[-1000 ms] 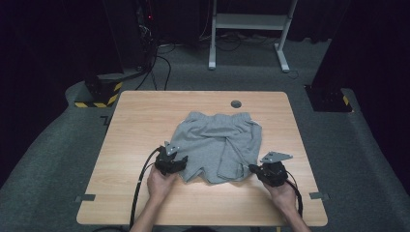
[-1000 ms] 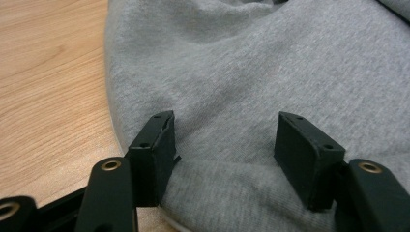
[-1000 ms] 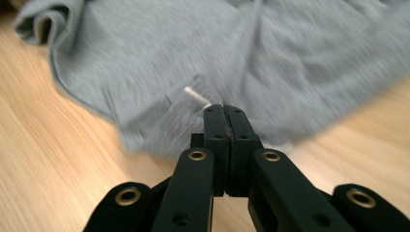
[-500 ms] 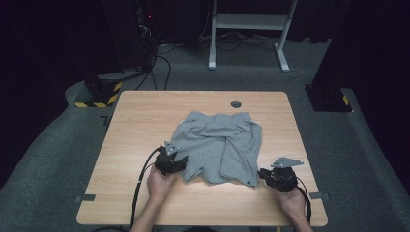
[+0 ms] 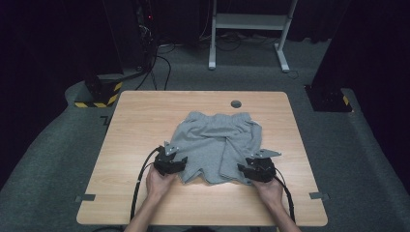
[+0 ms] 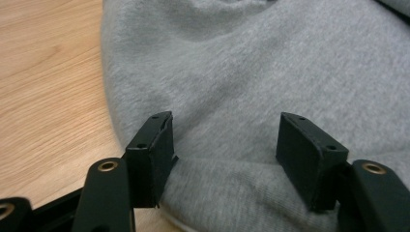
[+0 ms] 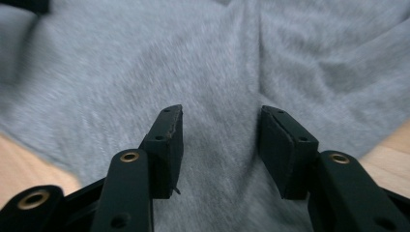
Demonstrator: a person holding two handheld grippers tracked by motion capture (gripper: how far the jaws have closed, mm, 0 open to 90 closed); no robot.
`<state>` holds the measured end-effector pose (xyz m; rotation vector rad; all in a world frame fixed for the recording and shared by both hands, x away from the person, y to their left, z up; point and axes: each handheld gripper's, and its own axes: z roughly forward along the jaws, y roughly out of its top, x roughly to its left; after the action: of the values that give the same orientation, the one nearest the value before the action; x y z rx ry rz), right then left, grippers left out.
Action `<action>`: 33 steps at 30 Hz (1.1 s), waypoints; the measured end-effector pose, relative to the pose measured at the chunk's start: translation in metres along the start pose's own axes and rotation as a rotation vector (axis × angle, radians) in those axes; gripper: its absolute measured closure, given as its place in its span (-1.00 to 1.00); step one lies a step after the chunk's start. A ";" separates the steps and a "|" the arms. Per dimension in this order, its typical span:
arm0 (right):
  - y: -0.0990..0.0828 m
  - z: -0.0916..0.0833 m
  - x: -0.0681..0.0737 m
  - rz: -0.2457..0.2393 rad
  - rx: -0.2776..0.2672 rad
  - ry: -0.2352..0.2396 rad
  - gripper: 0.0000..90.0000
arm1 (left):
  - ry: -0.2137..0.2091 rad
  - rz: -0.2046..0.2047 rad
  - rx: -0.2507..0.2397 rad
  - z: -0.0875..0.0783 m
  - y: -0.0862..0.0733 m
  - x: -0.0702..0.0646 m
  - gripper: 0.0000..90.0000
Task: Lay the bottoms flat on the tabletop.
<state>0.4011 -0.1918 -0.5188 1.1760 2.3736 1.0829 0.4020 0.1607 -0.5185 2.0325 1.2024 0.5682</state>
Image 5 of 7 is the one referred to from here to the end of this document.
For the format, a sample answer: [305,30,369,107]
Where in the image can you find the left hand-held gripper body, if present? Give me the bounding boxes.
[153,140,182,177]

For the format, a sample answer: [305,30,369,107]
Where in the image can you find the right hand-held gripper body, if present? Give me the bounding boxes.
[245,148,282,184]

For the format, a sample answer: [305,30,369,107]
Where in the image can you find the grey shorts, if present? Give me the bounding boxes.
[169,110,264,187]

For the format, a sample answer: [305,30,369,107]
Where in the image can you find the person's right hand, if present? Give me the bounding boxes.
[250,176,285,210]

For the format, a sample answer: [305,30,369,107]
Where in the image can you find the person's left hand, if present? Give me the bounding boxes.
[145,165,179,203]

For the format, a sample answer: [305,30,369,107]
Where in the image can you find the grey tape strip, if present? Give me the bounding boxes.
[74,193,97,203]
[308,191,331,202]

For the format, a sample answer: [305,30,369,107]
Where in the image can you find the black yellow striped base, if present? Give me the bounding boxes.
[73,73,125,109]

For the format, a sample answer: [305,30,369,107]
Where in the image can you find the black stand base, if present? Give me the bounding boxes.
[304,84,354,113]

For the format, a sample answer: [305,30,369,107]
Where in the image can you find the dark equipment rack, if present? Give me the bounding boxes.
[134,0,160,72]

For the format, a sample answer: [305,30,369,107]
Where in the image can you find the white metal stand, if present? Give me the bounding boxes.
[208,0,300,73]

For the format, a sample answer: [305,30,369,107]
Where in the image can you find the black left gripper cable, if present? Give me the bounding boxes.
[129,145,161,222]

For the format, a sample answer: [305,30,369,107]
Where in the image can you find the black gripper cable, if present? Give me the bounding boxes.
[274,175,297,224]
[129,145,161,222]

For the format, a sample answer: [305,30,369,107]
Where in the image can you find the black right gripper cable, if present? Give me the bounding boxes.
[274,175,297,224]

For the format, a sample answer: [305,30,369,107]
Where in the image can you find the black floor cable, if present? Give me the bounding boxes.
[134,43,177,92]

